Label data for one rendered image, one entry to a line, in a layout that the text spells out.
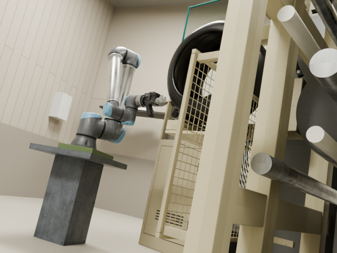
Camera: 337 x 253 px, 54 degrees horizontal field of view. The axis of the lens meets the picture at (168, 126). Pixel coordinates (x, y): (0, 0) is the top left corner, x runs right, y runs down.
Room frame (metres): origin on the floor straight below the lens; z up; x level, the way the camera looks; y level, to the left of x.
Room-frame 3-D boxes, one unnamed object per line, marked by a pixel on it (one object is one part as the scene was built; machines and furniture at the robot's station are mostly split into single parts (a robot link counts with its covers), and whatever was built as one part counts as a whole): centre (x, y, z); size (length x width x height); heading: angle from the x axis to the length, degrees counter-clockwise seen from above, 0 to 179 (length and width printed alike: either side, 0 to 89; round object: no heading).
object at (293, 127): (1.81, -0.67, 1.05); 0.20 x 0.15 x 0.30; 138
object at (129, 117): (2.27, 0.29, 0.92); 0.12 x 0.09 x 0.12; 122
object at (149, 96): (2.16, 0.15, 1.04); 0.12 x 0.08 x 0.09; 48
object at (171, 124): (1.99, -0.14, 0.83); 0.36 x 0.09 x 0.06; 138
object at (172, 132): (1.90, -0.24, 0.80); 0.37 x 0.36 x 0.02; 48
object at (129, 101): (2.28, 0.28, 1.03); 0.12 x 0.09 x 0.10; 48
